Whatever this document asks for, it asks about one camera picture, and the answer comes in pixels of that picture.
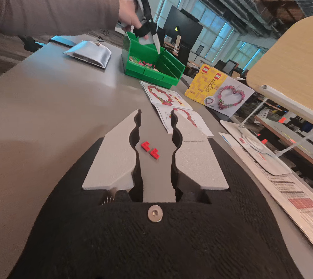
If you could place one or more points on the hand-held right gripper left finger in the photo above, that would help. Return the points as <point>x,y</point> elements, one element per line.
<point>112,161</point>

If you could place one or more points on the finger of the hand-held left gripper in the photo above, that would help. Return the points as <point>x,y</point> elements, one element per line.
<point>145,39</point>
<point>156,39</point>

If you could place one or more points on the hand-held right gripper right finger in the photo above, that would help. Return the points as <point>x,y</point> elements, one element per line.
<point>198,161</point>

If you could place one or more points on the pile of small lego pieces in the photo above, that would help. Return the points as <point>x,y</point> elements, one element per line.
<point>144,64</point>

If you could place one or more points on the red L-shaped lego piece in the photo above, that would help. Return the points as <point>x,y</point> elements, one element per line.
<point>154,154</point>
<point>144,147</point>

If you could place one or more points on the green plastic bin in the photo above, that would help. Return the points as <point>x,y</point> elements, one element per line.
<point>151,80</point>

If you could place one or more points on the person's left forearm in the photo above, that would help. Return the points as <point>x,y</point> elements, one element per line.
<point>61,8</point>

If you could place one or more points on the lego instruction booklet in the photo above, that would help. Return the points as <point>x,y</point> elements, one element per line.
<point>159,93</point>

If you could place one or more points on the yellow lego box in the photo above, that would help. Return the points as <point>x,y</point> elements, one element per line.
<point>200,88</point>

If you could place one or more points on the person's left hand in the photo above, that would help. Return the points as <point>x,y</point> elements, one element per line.
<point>127,11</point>

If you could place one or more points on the silver foil bag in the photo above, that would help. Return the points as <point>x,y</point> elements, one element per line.
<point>88,53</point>

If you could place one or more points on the clear bag with paper sheet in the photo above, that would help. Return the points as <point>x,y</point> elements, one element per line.
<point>288,191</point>

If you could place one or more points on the wooden panel on white stand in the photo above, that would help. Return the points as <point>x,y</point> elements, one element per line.
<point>281,69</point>

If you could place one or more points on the black wall screen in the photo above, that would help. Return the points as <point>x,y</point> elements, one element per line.
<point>181,25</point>

